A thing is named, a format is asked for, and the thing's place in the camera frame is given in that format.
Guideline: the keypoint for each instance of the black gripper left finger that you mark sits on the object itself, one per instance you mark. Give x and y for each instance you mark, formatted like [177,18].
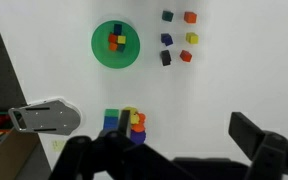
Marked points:
[113,152]

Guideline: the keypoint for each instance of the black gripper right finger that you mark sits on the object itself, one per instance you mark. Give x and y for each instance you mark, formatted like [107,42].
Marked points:
[267,150]

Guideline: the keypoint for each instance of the green and blue block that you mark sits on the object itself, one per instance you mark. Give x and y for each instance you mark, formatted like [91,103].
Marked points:
[111,117]

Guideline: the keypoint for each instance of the colourful gear toy pile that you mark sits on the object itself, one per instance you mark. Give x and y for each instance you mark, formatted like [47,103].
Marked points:
[132,124]

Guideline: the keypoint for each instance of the grey metal mounting plate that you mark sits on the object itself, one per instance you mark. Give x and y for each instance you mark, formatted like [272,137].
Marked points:
[54,116]

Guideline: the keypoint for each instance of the green plastic bowl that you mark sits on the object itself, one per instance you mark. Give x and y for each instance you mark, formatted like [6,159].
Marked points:
[115,59]

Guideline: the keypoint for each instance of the cardboard box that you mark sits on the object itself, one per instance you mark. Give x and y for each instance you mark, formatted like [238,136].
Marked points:
[15,148]

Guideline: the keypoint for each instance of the green cube in bowl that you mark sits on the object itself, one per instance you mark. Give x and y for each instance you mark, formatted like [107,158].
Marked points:
[121,48]

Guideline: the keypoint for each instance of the orange cube in bowl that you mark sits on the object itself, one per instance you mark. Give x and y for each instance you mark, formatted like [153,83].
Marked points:
[113,46]

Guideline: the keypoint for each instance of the dark brown cube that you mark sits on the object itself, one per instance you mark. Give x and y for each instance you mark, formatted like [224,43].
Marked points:
[166,58]

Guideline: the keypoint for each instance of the yellow cube in bowl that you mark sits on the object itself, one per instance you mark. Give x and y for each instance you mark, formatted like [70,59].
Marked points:
[121,39]

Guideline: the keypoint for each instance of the red cube in bowl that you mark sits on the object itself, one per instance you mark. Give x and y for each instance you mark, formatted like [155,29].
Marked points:
[112,38]

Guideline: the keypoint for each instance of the blue cube in bowl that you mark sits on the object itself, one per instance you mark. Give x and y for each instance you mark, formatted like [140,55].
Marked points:
[117,29]

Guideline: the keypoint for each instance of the purple cube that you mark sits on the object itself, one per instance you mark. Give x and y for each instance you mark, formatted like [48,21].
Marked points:
[166,39]

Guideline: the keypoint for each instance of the dark green cube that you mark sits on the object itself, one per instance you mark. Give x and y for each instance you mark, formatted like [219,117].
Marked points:
[167,16]

